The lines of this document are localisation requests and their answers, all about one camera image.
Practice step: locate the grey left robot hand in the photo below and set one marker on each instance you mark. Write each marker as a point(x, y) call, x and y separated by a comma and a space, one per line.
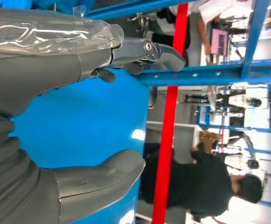
point(32, 61)

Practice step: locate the blue metal shelf rack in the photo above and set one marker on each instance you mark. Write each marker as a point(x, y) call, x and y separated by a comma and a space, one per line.
point(79, 123)

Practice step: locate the black stool chrome base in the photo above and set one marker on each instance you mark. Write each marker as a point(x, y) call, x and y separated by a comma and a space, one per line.
point(140, 20)

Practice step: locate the black ribbed round stool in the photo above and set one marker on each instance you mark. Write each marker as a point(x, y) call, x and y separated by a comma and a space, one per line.
point(152, 98)

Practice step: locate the person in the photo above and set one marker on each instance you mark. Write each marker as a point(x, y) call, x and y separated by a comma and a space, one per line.
point(210, 12)
point(203, 185)

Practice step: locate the pink box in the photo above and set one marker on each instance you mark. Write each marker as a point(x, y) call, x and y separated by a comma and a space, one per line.
point(219, 41)

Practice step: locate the white humanoid robot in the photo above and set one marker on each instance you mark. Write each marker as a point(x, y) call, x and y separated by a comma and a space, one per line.
point(233, 101)

